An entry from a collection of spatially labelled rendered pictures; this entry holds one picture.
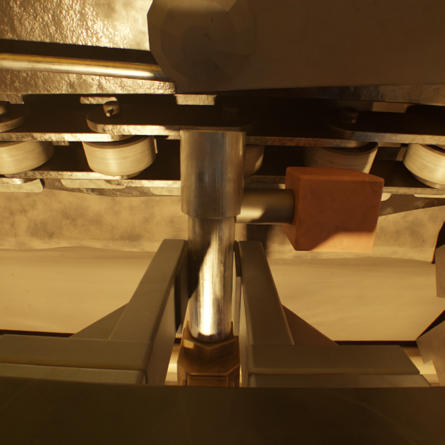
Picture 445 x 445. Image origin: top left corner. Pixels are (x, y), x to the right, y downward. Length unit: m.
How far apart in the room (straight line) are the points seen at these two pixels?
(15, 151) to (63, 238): 0.11
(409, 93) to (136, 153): 0.15
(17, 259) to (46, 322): 0.11
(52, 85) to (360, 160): 0.17
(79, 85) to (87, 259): 0.17
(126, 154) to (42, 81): 0.06
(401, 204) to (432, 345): 0.20
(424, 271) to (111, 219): 0.29
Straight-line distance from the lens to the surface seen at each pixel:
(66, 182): 0.25
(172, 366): 0.40
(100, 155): 0.18
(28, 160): 0.21
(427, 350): 0.45
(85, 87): 0.19
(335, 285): 0.33
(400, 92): 0.20
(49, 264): 0.34
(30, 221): 0.31
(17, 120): 0.20
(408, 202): 0.30
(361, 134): 0.18
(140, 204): 0.27
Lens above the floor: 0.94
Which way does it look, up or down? 48 degrees down
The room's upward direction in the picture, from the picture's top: 179 degrees counter-clockwise
